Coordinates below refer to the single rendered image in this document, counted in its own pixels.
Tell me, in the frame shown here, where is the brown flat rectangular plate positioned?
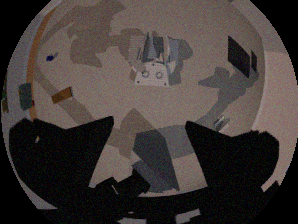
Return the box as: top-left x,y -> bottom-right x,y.
52,87 -> 72,104

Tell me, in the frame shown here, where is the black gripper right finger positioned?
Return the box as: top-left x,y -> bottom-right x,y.
185,121 -> 259,186

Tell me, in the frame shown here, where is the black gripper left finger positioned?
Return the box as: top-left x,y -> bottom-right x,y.
33,116 -> 114,186

